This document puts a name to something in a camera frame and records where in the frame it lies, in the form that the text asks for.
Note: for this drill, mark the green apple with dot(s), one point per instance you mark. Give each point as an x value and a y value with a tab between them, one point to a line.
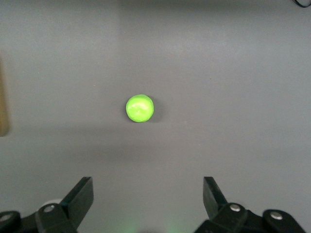
140	108

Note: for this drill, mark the yellow rectangular tray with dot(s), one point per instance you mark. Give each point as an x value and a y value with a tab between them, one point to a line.
3	97

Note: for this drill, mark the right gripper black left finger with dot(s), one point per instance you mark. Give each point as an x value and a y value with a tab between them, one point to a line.
73	206

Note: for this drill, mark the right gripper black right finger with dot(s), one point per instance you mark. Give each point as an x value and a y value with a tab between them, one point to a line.
218	211

